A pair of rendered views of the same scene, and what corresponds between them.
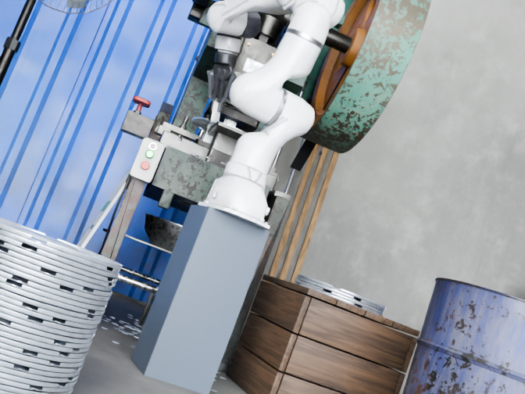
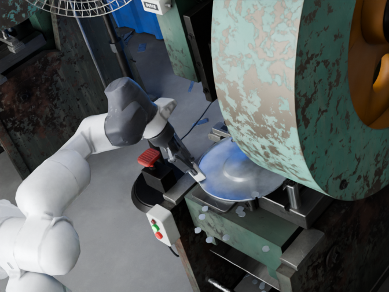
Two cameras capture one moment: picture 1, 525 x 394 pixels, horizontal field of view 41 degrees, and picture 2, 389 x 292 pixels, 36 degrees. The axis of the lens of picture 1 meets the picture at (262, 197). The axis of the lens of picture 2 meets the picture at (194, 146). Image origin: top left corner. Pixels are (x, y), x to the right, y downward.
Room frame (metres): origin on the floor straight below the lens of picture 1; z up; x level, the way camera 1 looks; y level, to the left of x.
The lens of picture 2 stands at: (1.87, -0.91, 1.99)
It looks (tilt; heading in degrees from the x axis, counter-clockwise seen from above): 40 degrees down; 64
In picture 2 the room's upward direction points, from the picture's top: 17 degrees counter-clockwise
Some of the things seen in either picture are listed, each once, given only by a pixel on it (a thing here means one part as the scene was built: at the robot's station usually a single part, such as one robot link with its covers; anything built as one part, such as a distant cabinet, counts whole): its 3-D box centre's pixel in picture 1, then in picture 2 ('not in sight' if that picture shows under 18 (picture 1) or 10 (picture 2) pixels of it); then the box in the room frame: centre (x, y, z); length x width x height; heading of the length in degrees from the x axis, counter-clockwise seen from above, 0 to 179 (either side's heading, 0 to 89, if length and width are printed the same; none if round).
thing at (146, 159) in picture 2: (138, 109); (151, 163); (2.39, 0.50, 0.72); 0.07 x 0.06 x 0.08; 10
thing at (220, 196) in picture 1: (244, 193); not in sight; (1.87, 0.05, 0.52); 0.22 x 0.19 x 0.14; 20
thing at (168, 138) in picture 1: (212, 165); (274, 164); (2.67, 0.22, 0.68); 0.45 x 0.30 x 0.06; 100
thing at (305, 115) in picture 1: (275, 133); not in sight; (1.92, 0.03, 0.71); 0.18 x 0.11 x 0.25; 113
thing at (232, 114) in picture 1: (230, 120); not in sight; (2.68, 0.22, 0.86); 0.20 x 0.16 x 0.05; 100
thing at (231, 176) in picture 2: (229, 134); (243, 165); (2.55, 0.20, 0.78); 0.29 x 0.29 x 0.01
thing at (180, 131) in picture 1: (180, 128); (230, 130); (2.65, 0.39, 0.76); 0.17 x 0.06 x 0.10; 100
